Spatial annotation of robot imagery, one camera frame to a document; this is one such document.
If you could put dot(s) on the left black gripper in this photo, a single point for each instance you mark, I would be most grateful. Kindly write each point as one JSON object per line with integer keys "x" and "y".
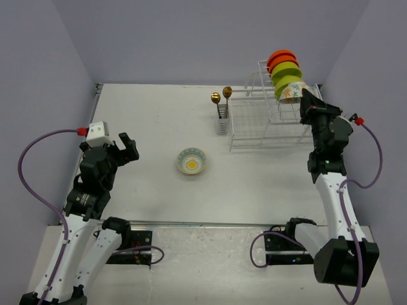
{"x": 130, "y": 153}

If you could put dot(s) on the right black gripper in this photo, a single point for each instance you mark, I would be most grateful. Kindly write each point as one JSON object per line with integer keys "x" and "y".
{"x": 311, "y": 107}

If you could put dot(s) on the floral white bowl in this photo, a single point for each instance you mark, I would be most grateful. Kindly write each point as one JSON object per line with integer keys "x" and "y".
{"x": 292, "y": 93}

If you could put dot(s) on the blue yellow patterned bowl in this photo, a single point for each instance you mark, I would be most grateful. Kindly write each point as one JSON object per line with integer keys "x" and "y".
{"x": 191, "y": 161}

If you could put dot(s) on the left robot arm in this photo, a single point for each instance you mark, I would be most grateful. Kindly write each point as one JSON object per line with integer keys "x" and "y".
{"x": 71, "y": 270}

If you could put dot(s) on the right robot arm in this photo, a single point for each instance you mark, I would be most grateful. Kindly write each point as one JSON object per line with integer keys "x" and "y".
{"x": 345, "y": 257}

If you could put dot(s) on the green bowl middle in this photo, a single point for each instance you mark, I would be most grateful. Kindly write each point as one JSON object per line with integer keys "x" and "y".
{"x": 279, "y": 74}

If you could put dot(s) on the green bowl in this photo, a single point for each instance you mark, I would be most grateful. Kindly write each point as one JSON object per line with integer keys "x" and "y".
{"x": 289, "y": 67}
{"x": 283, "y": 83}
{"x": 279, "y": 74}

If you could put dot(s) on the green bowl front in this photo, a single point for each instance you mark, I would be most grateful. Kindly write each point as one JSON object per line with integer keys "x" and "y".
{"x": 283, "y": 83}

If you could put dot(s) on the green bowl back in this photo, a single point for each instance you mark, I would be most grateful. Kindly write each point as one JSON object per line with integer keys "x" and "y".
{"x": 289, "y": 67}

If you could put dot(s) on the orange bowl front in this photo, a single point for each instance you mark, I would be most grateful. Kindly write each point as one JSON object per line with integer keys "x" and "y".
{"x": 276, "y": 60}

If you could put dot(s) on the orange bowl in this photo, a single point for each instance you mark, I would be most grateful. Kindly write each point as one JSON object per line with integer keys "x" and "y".
{"x": 276, "y": 60}
{"x": 279, "y": 53}

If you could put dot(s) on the orange bowl back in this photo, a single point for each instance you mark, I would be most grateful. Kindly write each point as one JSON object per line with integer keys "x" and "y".
{"x": 279, "y": 53}

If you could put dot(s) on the gold spoon right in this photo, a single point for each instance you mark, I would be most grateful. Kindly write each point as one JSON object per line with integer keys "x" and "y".
{"x": 227, "y": 92}

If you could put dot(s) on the gold spoon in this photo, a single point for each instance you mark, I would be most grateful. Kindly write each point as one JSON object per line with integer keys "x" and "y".
{"x": 227, "y": 92}
{"x": 216, "y": 98}

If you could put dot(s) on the gold spoon left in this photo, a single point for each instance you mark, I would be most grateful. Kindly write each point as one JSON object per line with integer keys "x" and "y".
{"x": 216, "y": 98}

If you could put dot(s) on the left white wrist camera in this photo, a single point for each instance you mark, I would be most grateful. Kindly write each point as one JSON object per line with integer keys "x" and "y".
{"x": 98, "y": 134}

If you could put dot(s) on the white wire dish rack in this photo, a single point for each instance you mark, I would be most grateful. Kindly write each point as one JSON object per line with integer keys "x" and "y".
{"x": 259, "y": 121}

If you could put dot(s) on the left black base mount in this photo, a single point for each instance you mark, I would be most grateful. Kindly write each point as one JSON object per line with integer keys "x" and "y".
{"x": 140, "y": 257}

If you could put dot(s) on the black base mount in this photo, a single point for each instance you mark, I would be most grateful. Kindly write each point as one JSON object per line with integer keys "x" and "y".
{"x": 140, "y": 257}
{"x": 281, "y": 252}

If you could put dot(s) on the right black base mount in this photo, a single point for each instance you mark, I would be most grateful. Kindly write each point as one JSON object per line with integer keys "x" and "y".
{"x": 281, "y": 252}

